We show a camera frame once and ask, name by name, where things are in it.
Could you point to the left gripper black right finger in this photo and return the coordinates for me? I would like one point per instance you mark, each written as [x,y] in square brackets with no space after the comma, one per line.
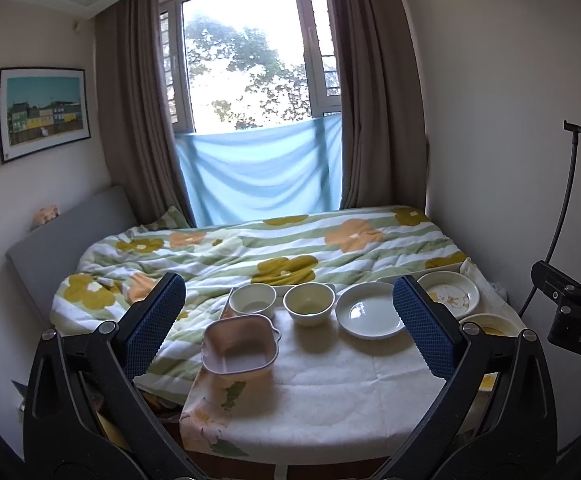
[494,418]

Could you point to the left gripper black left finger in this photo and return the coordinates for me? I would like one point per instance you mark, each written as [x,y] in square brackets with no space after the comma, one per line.
[85,418]

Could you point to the pink square bowl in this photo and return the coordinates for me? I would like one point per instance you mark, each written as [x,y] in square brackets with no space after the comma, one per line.
[241,347]

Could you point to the cream round bowl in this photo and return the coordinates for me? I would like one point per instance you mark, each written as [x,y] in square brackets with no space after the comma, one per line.
[309,304]

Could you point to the yellow rimmed bowl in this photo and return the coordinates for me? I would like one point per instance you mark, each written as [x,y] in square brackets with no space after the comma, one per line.
[495,324]

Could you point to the cartoon printed plate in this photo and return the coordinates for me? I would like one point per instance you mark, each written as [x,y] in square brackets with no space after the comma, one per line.
[457,293]

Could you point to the floral green striped duvet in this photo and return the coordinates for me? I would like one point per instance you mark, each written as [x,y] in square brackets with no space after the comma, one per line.
[339,248]

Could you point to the grey headboard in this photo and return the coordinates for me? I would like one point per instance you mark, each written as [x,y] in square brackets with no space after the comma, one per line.
[47,255]

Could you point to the white shallow plate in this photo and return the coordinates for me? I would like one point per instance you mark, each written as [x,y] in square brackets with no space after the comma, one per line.
[366,311]

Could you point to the plush toy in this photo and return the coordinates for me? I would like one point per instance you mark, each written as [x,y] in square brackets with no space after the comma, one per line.
[44,215]

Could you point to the brown right curtain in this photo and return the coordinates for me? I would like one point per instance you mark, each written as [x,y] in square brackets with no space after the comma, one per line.
[385,149]

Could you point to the brown curtain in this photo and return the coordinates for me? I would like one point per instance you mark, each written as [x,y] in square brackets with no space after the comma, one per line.
[385,149]
[135,125]

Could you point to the framed town picture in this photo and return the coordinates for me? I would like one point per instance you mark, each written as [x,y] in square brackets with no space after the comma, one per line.
[41,108]

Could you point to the light blue cloth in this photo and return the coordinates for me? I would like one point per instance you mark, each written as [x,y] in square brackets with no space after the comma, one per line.
[263,173]

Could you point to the brown left curtain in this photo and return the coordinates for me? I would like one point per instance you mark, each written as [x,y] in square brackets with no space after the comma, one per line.
[135,125]

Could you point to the window frame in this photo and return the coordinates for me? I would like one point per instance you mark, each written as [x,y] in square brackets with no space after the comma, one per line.
[234,65]

